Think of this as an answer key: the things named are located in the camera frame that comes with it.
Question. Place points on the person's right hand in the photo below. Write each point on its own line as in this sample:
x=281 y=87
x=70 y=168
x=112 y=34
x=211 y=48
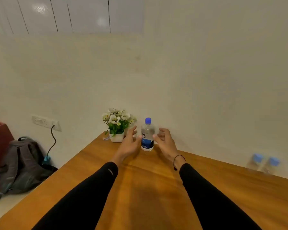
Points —
x=166 y=143

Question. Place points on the person's left hand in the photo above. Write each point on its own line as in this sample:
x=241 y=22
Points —
x=128 y=146

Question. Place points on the large clear bottle blue label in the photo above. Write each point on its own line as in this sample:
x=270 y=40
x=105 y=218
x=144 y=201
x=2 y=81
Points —
x=147 y=141

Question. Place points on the dark blue bottle cap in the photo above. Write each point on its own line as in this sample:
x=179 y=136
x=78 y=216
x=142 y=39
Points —
x=148 y=120

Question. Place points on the small clear vial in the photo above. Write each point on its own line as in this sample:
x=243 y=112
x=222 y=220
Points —
x=267 y=168
x=253 y=166

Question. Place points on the light blue small cap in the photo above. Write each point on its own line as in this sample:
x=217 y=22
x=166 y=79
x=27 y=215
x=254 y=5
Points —
x=274 y=161
x=257 y=158

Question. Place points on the person's left forearm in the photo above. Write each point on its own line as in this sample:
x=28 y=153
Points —
x=86 y=196

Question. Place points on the person's right forearm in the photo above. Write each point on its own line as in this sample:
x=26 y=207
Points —
x=206 y=201

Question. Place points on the white flowers in white pot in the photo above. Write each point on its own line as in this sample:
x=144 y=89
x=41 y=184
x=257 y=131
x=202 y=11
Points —
x=116 y=137

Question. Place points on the black wrist band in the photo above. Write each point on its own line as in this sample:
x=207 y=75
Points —
x=174 y=161

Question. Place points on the small clear tag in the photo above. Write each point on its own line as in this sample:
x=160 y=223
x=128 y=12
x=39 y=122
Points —
x=106 y=138

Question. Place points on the grey backpack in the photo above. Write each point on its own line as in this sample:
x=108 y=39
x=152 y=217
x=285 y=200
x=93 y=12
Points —
x=21 y=165

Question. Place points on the white wall socket panel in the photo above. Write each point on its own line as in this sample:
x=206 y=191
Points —
x=42 y=121

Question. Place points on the white panelled wall board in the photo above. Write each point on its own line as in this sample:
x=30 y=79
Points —
x=86 y=14

